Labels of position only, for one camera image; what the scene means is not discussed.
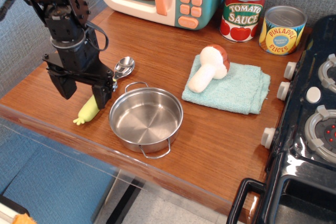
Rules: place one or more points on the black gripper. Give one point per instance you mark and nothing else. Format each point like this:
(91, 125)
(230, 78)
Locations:
(77, 60)

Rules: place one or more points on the spoon with green handle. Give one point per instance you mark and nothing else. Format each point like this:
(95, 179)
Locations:
(90, 109)

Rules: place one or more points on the stainless steel pan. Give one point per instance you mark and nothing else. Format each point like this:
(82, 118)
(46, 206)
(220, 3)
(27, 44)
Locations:
(146, 119)

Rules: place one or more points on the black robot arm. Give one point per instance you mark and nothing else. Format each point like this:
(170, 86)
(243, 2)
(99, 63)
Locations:
(58, 13)

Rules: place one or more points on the plush white brown mushroom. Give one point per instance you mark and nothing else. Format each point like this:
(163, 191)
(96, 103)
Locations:
(215, 64)

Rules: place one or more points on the orange object in corner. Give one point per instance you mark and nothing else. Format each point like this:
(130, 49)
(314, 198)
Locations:
(13, 213)

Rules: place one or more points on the light blue folded cloth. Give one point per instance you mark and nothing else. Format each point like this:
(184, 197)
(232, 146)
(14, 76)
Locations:
(243, 90)

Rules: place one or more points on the tomato sauce can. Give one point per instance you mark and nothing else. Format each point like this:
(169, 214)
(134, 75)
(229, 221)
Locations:
(240, 19)

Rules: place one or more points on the pineapple slices can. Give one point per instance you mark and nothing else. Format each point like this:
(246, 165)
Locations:
(282, 29)

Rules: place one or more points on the black toy stove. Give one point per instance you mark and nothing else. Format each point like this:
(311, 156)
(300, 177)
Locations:
(300, 170)

